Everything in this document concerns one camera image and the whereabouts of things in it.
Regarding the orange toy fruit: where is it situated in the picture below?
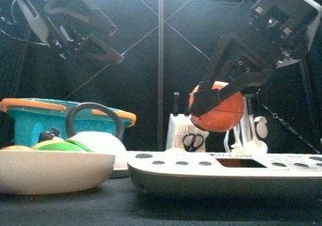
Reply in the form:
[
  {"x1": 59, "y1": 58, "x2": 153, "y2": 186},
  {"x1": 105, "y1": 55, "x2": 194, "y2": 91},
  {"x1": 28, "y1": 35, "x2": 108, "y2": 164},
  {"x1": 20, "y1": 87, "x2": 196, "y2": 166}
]
[{"x1": 187, "y1": 80, "x2": 247, "y2": 134}]

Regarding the teal basket with orange rim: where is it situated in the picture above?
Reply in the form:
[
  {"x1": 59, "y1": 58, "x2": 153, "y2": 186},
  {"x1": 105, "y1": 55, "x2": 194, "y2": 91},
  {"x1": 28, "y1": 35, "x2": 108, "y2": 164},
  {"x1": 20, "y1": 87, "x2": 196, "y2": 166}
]
[{"x1": 0, "y1": 97, "x2": 139, "y2": 148}]

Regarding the white toy spatula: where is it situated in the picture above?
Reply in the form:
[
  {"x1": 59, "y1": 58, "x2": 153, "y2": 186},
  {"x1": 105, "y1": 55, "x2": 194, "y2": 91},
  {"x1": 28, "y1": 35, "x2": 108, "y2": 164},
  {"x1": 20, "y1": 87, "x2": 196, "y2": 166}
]
[{"x1": 252, "y1": 116, "x2": 268, "y2": 140}]

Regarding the white toy spoon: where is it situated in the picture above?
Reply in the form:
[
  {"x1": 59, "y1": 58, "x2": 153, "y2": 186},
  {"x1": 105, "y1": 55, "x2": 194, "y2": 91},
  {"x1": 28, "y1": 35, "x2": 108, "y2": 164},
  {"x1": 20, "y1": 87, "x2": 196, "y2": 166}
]
[{"x1": 243, "y1": 95, "x2": 268, "y2": 154}]

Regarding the green toy fruit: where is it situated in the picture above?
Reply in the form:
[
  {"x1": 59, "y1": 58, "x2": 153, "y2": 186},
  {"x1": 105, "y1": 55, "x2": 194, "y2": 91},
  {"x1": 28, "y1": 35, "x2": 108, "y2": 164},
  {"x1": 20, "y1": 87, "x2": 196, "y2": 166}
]
[{"x1": 32, "y1": 137, "x2": 96, "y2": 153}]

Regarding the red yellow toy apple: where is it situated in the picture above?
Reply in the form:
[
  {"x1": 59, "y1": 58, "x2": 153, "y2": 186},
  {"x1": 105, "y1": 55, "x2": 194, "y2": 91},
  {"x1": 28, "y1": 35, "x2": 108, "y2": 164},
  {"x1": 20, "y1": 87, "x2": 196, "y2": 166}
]
[{"x1": 0, "y1": 144, "x2": 32, "y2": 152}]

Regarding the white bowl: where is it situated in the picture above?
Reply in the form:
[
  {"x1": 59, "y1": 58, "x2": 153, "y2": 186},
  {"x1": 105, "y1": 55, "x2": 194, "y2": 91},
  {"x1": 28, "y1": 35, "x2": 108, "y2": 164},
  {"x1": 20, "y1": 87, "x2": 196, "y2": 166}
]
[{"x1": 0, "y1": 149, "x2": 117, "y2": 196}]

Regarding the black utensil handle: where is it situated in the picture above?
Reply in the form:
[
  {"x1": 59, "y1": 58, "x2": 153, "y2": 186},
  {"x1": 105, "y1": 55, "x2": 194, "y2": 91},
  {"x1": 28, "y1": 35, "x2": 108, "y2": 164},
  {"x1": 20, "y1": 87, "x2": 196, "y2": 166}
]
[{"x1": 172, "y1": 91, "x2": 183, "y2": 116}]

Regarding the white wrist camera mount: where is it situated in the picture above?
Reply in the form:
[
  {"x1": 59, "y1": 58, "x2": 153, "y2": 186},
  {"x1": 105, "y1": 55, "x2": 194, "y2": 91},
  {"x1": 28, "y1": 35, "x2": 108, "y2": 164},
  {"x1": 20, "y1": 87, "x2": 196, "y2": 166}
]
[{"x1": 10, "y1": 0, "x2": 53, "y2": 48}]

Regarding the vertical metal frame pole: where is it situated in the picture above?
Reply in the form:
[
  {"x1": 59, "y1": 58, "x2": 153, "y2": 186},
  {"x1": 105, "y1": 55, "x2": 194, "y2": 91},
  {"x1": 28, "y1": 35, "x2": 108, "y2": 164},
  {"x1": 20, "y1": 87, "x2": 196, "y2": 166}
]
[{"x1": 156, "y1": 0, "x2": 165, "y2": 152}]

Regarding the white kettle with grey handle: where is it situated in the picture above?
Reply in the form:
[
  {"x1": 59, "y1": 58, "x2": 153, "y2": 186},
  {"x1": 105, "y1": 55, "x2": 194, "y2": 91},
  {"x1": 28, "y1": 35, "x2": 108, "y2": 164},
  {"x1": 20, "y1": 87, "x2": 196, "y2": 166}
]
[{"x1": 65, "y1": 102, "x2": 129, "y2": 170}]

